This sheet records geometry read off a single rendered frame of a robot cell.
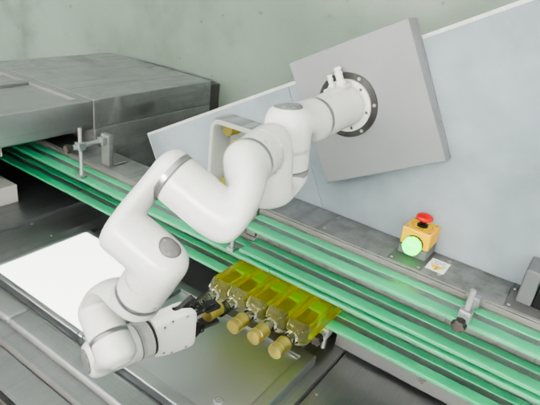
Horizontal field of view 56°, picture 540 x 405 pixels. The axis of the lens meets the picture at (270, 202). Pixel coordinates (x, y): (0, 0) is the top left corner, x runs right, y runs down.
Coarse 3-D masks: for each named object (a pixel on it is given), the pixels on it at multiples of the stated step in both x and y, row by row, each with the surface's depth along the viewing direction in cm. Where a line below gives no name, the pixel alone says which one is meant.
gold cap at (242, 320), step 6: (240, 312) 118; (234, 318) 116; (240, 318) 116; (246, 318) 117; (228, 324) 116; (234, 324) 114; (240, 324) 115; (246, 324) 117; (234, 330) 115; (240, 330) 116
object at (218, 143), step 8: (216, 120) 143; (216, 128) 145; (232, 128) 140; (240, 128) 139; (216, 136) 146; (224, 136) 149; (232, 136) 150; (240, 136) 149; (216, 144) 148; (224, 144) 150; (216, 152) 149; (224, 152) 152; (208, 160) 149; (216, 160) 150; (208, 168) 150; (216, 168) 151; (216, 176) 153
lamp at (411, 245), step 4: (408, 236) 120; (412, 236) 119; (416, 236) 119; (404, 240) 119; (408, 240) 118; (412, 240) 118; (416, 240) 118; (420, 240) 119; (404, 244) 119; (408, 244) 118; (412, 244) 118; (416, 244) 117; (420, 244) 118; (404, 248) 119; (408, 248) 118; (412, 248) 118; (416, 248) 117; (420, 248) 118; (408, 252) 119; (412, 252) 118; (416, 252) 118
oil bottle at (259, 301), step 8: (272, 280) 129; (280, 280) 129; (264, 288) 125; (272, 288) 126; (280, 288) 126; (288, 288) 127; (256, 296) 122; (264, 296) 123; (272, 296) 123; (248, 304) 121; (256, 304) 120; (264, 304) 120; (256, 312) 119; (264, 312) 120; (256, 320) 120
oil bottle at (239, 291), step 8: (256, 272) 131; (264, 272) 131; (240, 280) 127; (248, 280) 127; (256, 280) 128; (264, 280) 128; (232, 288) 124; (240, 288) 124; (248, 288) 124; (256, 288) 125; (232, 296) 123; (240, 296) 122; (248, 296) 123; (240, 304) 122
